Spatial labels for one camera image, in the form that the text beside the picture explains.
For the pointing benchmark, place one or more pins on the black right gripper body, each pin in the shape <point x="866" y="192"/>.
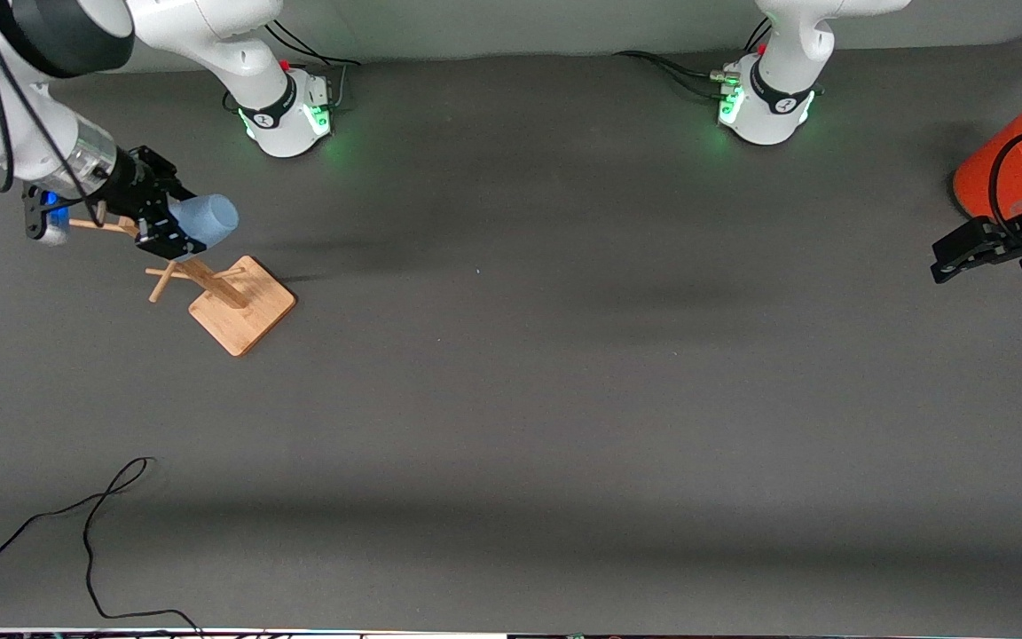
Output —
<point x="135" y="184"/>

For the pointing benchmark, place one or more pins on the light blue cup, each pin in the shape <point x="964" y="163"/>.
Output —
<point x="214" y="217"/>

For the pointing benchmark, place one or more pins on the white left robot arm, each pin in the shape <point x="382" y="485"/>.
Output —
<point x="786" y="53"/>

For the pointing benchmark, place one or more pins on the orange cylindrical can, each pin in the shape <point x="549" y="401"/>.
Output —
<point x="999" y="164"/>

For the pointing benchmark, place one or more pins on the wooden mug tree stand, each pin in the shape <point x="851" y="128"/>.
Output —
<point x="240" y="311"/>

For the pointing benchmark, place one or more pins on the dark grey table cloth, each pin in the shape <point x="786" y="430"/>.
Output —
<point x="511" y="444"/>

